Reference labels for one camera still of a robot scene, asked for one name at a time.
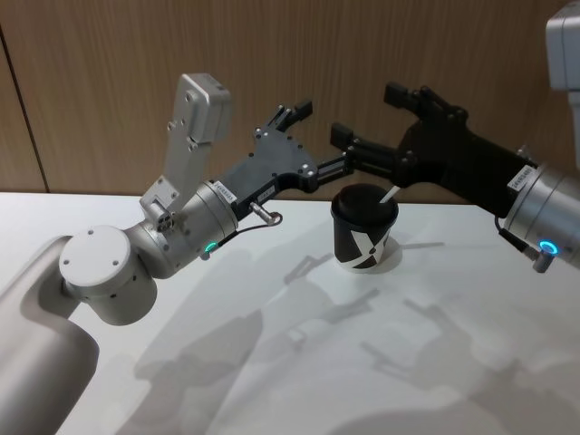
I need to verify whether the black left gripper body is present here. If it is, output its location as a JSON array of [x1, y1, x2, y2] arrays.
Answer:
[[216, 123, 319, 219]]

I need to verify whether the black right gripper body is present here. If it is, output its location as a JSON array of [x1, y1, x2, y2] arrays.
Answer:
[[392, 104, 541, 219]]

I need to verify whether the black plastic cup lid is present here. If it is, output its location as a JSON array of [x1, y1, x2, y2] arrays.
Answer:
[[330, 182, 401, 228]]

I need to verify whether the white drinking straw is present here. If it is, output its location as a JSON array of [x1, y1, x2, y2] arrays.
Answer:
[[378, 184, 401, 206]]

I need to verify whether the black and white paper cup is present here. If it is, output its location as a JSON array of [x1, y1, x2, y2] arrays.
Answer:
[[331, 182, 401, 276]]

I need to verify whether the thin cable with silver plug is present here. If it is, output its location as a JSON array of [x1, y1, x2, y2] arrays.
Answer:
[[495, 216, 558, 274], [212, 201, 285, 251]]

